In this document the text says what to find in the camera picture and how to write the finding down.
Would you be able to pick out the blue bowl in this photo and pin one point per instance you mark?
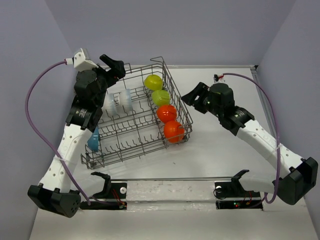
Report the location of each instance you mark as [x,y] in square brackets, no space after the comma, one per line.
[94,140]

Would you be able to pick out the lime green bowl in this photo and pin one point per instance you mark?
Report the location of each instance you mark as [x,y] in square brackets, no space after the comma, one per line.
[153,82]

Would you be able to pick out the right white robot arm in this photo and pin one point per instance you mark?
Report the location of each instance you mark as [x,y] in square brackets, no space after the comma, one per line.
[295,176]

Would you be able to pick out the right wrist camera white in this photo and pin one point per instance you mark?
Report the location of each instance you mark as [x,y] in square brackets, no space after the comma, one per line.
[218,78]

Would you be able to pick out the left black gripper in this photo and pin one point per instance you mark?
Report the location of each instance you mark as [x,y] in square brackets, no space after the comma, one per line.
[117,66]

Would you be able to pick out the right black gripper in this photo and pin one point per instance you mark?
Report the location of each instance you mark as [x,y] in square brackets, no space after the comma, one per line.
[201,89]

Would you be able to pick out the grey wire dish rack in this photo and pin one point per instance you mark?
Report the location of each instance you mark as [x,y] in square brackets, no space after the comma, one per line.
[131,134]

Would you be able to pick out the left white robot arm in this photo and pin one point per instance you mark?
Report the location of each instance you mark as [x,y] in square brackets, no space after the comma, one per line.
[58,191]

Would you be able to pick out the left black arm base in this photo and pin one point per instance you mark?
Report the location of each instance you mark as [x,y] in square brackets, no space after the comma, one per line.
[104,194]

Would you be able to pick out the white square dish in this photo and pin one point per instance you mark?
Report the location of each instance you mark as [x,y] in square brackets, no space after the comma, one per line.
[160,97]

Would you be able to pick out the orange bowl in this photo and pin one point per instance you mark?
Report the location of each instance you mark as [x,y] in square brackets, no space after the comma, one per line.
[173,131]
[166,113]

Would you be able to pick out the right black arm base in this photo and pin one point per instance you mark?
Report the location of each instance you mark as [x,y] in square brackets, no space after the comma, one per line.
[230,195]

